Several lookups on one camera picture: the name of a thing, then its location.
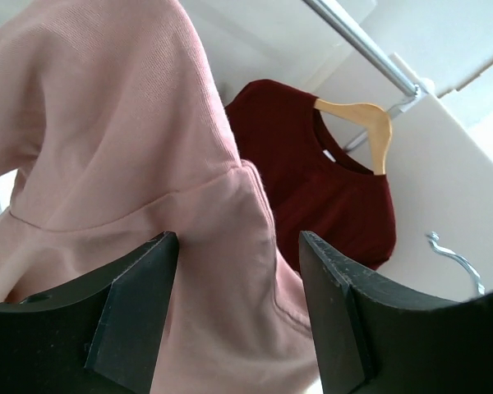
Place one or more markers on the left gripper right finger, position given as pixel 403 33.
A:
pixel 374 335

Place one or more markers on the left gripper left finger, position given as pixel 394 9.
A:
pixel 99 333

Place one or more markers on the cream plastic hanger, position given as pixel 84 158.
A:
pixel 478 286

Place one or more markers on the pink t shirt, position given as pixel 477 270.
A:
pixel 111 120

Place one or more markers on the dark red t shirt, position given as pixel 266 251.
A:
pixel 310 182

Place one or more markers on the wooden hanger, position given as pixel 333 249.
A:
pixel 375 121

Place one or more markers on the metal clothes rack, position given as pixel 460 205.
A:
pixel 393 68

